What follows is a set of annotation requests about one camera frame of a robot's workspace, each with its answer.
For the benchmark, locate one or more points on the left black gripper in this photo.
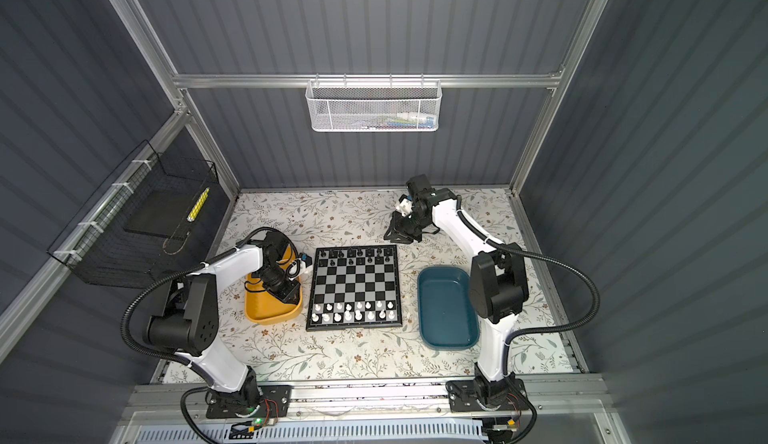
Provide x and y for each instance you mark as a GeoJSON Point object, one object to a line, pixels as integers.
{"type": "Point", "coordinates": [289, 293]}

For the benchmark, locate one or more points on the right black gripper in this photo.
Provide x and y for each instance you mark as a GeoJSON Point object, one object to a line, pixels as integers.
{"type": "Point", "coordinates": [397, 233]}

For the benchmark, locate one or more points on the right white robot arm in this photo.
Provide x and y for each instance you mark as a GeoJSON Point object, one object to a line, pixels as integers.
{"type": "Point", "coordinates": [498, 284]}

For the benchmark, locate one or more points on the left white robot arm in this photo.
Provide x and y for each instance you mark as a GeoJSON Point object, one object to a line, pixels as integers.
{"type": "Point", "coordinates": [184, 319]}

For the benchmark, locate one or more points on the black white chess board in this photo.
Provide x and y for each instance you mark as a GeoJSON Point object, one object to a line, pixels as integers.
{"type": "Point", "coordinates": [355, 287]}

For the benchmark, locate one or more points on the yellow plastic tray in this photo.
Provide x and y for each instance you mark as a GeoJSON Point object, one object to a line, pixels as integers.
{"type": "Point", "coordinates": [260, 307]}

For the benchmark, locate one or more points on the teal plastic tray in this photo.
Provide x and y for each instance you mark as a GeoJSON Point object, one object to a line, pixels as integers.
{"type": "Point", "coordinates": [447, 321]}

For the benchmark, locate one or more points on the yellow marker pen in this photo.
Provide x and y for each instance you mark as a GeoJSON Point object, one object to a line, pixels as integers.
{"type": "Point", "coordinates": [198, 205]}

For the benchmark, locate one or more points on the markers in white basket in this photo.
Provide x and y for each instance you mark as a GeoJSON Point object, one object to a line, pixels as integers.
{"type": "Point", "coordinates": [416, 121]}

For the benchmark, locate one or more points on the black foam pad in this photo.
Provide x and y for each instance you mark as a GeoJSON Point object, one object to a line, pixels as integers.
{"type": "Point", "coordinates": [162, 214]}

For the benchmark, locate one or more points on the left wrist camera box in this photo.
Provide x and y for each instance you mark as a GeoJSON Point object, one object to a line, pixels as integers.
{"type": "Point", "coordinates": [302, 263]}

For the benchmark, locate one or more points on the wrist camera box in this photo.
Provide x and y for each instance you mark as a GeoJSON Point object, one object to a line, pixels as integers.
{"type": "Point", "coordinates": [302, 263]}
{"type": "Point", "coordinates": [416, 202]}

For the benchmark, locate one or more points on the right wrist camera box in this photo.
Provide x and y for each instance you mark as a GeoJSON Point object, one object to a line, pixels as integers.
{"type": "Point", "coordinates": [416, 202]}

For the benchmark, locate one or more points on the black wire mesh basket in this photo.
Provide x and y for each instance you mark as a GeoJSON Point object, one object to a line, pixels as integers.
{"type": "Point", "coordinates": [97, 250]}

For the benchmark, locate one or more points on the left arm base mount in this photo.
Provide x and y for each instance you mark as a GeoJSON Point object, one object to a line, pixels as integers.
{"type": "Point", "coordinates": [270, 401]}

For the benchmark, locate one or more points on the white wire mesh basket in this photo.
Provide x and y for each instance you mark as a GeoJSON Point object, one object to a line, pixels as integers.
{"type": "Point", "coordinates": [338, 109]}

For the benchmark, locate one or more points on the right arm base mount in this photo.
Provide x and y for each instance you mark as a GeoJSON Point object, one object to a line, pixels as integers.
{"type": "Point", "coordinates": [478, 395]}

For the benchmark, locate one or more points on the aluminium front rail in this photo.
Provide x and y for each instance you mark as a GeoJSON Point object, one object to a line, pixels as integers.
{"type": "Point", "coordinates": [396, 398]}

